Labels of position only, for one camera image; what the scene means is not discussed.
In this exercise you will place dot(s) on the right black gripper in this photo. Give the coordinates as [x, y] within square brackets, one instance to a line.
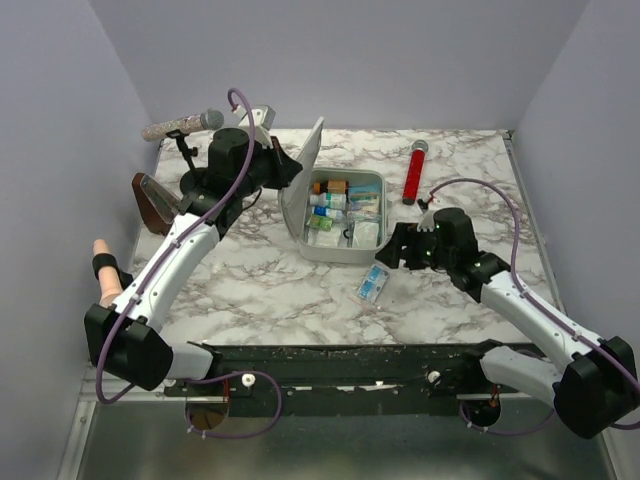
[391, 253]

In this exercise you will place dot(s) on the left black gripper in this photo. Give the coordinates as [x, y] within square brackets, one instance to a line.
[284, 167]

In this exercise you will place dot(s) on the brown medicine bottle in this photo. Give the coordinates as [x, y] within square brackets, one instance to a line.
[331, 186]

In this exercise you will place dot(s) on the white disinfectant bottle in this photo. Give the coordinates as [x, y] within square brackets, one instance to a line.
[329, 200]

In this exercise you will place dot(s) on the green small medicine box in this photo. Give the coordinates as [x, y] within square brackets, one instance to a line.
[319, 222]

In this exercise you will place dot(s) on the grey medicine kit box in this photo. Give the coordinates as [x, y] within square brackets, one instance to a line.
[296, 210]

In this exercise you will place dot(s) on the white gauze pad packet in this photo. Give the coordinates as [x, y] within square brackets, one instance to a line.
[325, 238]

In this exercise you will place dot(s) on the clear plastic zip bag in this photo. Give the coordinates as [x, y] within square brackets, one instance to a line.
[364, 229]

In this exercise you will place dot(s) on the band-aid box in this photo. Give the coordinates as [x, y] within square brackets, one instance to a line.
[364, 198]

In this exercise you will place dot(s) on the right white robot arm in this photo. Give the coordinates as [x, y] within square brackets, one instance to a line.
[590, 381]

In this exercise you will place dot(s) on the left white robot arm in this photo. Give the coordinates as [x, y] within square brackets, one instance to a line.
[123, 337]

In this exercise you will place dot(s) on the black microphone stand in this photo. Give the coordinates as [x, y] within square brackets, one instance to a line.
[187, 155]

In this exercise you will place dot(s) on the red glitter microphone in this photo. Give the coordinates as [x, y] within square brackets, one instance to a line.
[418, 155]

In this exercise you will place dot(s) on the brown metronome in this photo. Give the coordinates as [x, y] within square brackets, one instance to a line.
[156, 204]

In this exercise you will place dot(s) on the pink toy microphone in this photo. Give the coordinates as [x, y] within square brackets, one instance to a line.
[107, 272]

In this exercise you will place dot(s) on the black mounting base rail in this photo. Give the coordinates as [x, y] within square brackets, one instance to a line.
[352, 380]

